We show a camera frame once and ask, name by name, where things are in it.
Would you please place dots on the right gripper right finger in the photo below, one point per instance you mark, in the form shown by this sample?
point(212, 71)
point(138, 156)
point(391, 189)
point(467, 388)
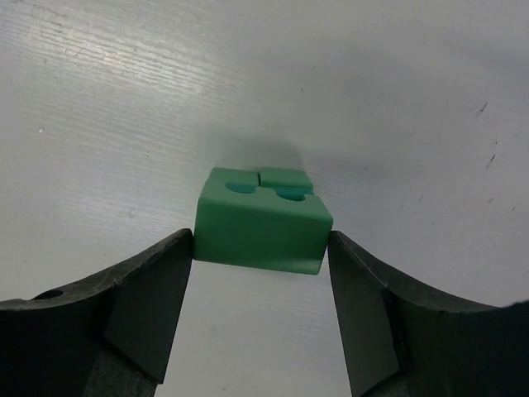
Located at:
point(402, 337)

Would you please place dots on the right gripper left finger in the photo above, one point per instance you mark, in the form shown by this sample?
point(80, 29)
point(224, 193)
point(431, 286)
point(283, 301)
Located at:
point(108, 334)

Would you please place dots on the light green rectangular block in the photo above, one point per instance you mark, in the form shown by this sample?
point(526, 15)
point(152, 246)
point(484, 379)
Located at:
point(259, 230)

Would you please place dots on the dark green rectangular block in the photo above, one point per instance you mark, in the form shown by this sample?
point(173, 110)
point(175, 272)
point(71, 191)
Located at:
point(293, 185)

